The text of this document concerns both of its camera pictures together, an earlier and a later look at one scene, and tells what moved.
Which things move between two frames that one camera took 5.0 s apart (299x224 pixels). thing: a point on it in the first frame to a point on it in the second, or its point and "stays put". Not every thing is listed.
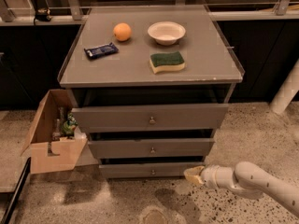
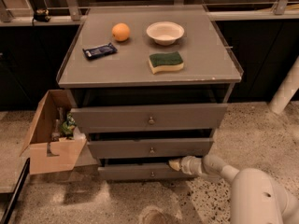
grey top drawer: [150, 118] stays put
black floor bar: [26, 172] stays put
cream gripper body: [207, 175] to [186, 165]
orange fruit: [121, 32] stays put
